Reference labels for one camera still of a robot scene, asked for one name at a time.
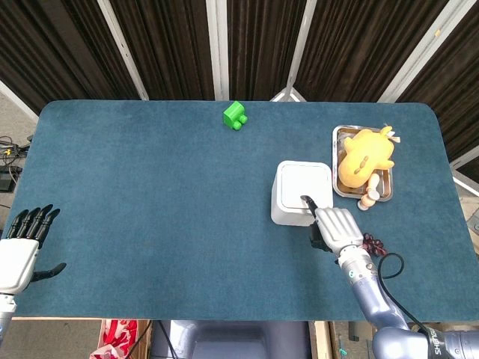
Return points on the white frame post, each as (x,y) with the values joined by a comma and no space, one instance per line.
(303,45)
(15,99)
(218,48)
(123,48)
(467,172)
(419,52)

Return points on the wooden board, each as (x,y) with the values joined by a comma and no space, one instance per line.
(321,340)

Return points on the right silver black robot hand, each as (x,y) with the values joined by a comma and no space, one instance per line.
(337,228)

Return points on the blue table mat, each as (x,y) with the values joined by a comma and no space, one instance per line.
(149,205)

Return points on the yellow plush toy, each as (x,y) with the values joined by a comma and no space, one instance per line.
(363,157)

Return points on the white plastic lidded bin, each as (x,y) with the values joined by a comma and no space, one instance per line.
(295,179)

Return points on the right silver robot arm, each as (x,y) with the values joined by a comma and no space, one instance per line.
(370,295)

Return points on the dark red grape bunch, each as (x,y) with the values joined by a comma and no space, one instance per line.
(372,243)

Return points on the red white plastic bag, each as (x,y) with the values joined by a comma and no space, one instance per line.
(119,333)

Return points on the grey robot torso base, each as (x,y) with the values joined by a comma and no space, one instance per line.
(232,340)

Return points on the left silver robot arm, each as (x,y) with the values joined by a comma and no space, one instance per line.
(5,310)

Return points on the black power adapter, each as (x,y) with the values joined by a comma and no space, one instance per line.
(5,181)

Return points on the green toy block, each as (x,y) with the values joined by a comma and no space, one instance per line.
(232,114)

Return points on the rectangular metal tray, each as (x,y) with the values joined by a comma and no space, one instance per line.
(385,187)

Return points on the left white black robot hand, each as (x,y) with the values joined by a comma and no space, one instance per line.
(16,261)

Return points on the dark brown curtain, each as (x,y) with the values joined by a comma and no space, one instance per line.
(172,45)

